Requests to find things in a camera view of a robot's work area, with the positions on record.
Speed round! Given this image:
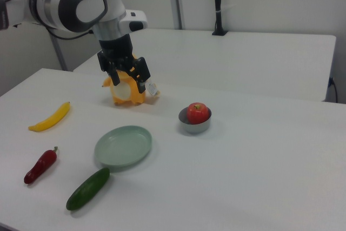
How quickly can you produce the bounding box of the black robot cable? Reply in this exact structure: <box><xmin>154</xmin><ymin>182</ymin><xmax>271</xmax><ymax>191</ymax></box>
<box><xmin>43</xmin><ymin>21</ymin><xmax>95</xmax><ymax>40</ymax></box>

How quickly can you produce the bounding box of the red chili pepper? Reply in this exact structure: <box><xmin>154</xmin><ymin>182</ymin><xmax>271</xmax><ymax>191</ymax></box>
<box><xmin>23</xmin><ymin>146</ymin><xmax>59</xmax><ymax>185</ymax></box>

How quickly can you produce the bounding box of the green cucumber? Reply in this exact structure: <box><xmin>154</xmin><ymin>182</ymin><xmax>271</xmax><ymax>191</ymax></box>
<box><xmin>66</xmin><ymin>167</ymin><xmax>111</xmax><ymax>211</ymax></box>

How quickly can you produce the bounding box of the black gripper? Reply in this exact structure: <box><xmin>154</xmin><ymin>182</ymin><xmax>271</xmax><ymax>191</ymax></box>
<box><xmin>97</xmin><ymin>34</ymin><xmax>151</xmax><ymax>94</ymax></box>

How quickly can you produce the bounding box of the orange plush toy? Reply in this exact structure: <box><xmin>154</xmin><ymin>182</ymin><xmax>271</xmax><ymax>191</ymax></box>
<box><xmin>102</xmin><ymin>54</ymin><xmax>162</xmax><ymax>107</ymax></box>

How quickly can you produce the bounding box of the small grey bowl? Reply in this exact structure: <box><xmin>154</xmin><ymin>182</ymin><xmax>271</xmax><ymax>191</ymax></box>
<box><xmin>178</xmin><ymin>106</ymin><xmax>212</xmax><ymax>134</ymax></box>

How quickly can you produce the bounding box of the yellow banana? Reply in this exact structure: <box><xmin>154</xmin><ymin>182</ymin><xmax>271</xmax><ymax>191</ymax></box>
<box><xmin>28</xmin><ymin>101</ymin><xmax>71</xmax><ymax>133</ymax></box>

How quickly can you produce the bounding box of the pale green plastic plate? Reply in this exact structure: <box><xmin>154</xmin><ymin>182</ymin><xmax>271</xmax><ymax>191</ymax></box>
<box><xmin>94</xmin><ymin>125</ymin><xmax>153</xmax><ymax>173</ymax></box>

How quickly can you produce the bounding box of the black power cable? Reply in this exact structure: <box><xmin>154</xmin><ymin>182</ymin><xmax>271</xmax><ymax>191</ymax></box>
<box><xmin>329</xmin><ymin>76</ymin><xmax>338</xmax><ymax>102</ymax></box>

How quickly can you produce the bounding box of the red apple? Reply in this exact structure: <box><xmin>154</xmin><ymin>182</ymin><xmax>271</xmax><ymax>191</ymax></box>
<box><xmin>186</xmin><ymin>102</ymin><xmax>209</xmax><ymax>125</ymax></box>

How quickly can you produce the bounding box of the white side table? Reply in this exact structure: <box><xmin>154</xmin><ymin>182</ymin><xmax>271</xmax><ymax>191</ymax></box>
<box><xmin>72</xmin><ymin>28</ymin><xmax>337</xmax><ymax>102</ymax></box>

